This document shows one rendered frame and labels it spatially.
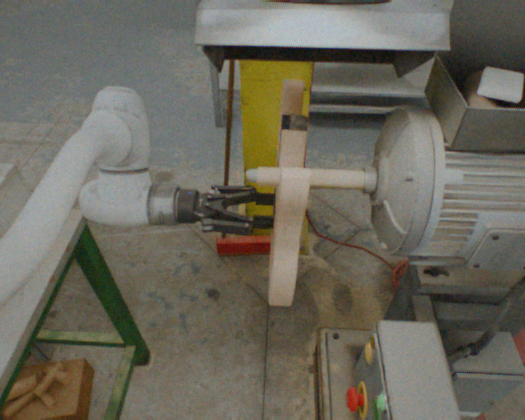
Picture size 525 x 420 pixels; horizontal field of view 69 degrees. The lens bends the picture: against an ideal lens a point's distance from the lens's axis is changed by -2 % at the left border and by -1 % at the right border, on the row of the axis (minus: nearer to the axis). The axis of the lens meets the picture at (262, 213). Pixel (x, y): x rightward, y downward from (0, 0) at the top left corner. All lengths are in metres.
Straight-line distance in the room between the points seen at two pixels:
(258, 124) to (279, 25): 1.17
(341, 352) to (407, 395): 0.94
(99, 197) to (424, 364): 0.67
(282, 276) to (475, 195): 0.35
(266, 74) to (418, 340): 1.14
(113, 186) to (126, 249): 1.46
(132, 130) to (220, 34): 0.35
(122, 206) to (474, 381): 0.79
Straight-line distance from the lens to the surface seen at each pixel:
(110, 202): 0.85
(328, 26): 0.51
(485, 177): 0.63
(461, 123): 0.56
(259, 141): 1.71
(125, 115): 0.80
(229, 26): 0.51
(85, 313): 2.12
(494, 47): 0.70
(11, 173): 1.10
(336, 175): 0.67
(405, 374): 0.65
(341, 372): 1.53
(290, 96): 0.84
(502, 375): 0.95
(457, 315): 0.83
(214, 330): 1.91
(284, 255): 0.71
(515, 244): 0.66
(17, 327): 1.00
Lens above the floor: 1.69
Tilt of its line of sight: 46 degrees down
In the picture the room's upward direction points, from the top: straight up
